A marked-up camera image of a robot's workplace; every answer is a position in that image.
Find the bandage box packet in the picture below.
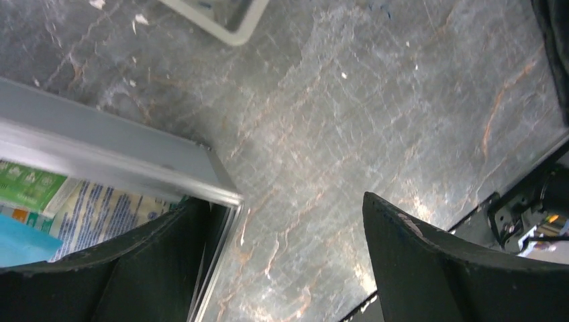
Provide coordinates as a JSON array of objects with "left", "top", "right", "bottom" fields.
[{"left": 0, "top": 180, "right": 178, "bottom": 263}]

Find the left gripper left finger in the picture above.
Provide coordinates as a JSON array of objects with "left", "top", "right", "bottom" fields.
[{"left": 1, "top": 199, "right": 231, "bottom": 321}]

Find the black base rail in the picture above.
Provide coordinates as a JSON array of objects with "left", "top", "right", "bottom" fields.
[{"left": 345, "top": 142, "right": 568, "bottom": 321}]

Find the grey divider tray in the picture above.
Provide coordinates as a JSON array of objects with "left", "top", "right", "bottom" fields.
[{"left": 160, "top": 0, "right": 269, "bottom": 46}]

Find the blue white gauze packet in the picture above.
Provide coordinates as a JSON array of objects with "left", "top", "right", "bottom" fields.
[{"left": 1, "top": 215, "right": 62, "bottom": 268}]

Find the grey metal case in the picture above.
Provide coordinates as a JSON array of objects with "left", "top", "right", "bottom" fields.
[{"left": 1, "top": 79, "right": 244, "bottom": 321}]

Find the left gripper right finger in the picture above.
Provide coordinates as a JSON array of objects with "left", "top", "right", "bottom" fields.
[{"left": 362, "top": 192, "right": 568, "bottom": 321}]

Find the green small box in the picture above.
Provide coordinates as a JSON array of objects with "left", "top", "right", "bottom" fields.
[{"left": 1, "top": 160, "right": 67, "bottom": 217}]

